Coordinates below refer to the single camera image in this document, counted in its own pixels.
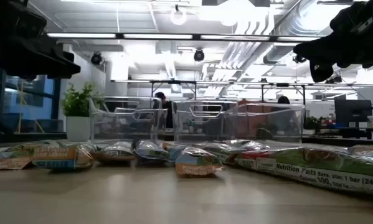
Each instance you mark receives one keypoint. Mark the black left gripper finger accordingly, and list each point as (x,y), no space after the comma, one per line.
(64,65)
(43,75)

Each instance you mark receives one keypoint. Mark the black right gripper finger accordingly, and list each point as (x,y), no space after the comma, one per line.
(321,71)
(317,49)

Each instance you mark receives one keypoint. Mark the blue-wrapped granola bar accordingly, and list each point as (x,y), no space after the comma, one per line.
(150,154)
(370,151)

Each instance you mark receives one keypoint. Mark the black ceiling spotlight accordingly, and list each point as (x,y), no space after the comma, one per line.
(199,55)
(334,79)
(299,59)
(96,58)

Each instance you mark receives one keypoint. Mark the person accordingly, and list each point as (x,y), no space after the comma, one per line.
(283,99)
(161,96)

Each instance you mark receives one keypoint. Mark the black computer monitor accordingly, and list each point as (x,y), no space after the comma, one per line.
(352,110)

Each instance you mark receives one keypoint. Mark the green plant in white pot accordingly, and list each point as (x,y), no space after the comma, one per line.
(78,127)

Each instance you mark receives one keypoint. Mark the black background desk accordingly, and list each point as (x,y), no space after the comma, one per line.
(345,140)

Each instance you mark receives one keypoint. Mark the long ceiling light strip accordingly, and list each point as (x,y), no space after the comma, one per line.
(158,36)

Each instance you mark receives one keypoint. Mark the round white pendant lamp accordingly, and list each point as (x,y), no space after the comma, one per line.
(178,17)

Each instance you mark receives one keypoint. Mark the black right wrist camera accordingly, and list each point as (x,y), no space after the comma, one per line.
(362,26)

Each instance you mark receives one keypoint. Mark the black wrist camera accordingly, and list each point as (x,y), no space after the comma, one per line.
(24,23)
(362,26)

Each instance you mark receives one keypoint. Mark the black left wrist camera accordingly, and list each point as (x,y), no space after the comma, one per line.
(24,23)

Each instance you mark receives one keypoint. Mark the black metal background frame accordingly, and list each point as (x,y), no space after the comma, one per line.
(282,84)
(173,82)

